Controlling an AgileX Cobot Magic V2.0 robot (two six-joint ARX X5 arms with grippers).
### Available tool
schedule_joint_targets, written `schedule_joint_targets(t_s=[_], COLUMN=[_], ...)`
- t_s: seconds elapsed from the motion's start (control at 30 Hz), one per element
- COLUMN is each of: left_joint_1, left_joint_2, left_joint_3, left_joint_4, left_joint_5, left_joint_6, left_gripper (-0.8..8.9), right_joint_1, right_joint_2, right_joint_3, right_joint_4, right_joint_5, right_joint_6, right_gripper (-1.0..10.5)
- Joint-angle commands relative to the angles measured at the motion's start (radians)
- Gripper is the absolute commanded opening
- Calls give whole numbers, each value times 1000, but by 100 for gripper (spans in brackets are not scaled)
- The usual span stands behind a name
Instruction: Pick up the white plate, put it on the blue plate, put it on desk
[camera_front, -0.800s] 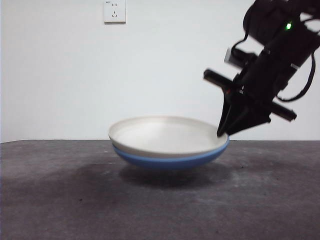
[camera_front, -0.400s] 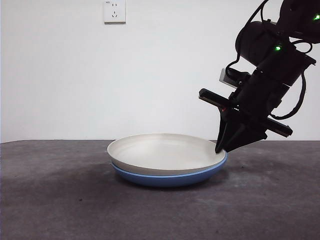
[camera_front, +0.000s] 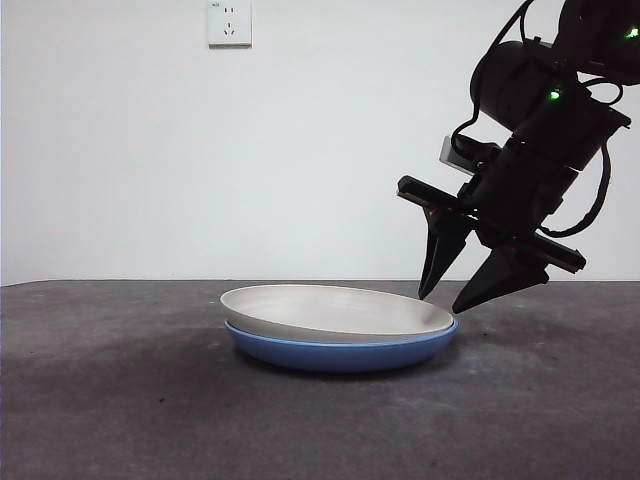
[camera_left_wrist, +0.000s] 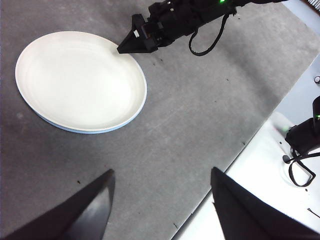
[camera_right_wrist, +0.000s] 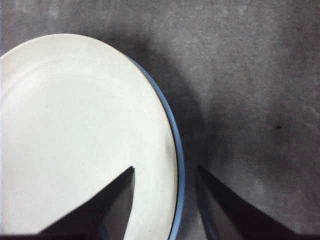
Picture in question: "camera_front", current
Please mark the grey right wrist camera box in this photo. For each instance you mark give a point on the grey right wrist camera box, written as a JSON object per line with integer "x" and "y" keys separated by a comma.
{"x": 452, "y": 156}

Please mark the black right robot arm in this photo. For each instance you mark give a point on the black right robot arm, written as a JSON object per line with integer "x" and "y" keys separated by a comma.
{"x": 505, "y": 75}

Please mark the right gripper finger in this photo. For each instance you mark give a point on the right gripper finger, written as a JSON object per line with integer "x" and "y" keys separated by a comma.
{"x": 500, "y": 277}
{"x": 445, "y": 245}

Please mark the white wall socket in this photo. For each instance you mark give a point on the white wall socket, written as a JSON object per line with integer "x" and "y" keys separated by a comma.
{"x": 230, "y": 30}

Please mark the blue round plate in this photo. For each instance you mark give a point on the blue round plate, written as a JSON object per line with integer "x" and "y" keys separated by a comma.
{"x": 340, "y": 357}

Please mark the white round plate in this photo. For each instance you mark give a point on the white round plate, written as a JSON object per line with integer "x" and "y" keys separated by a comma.
{"x": 330, "y": 312}

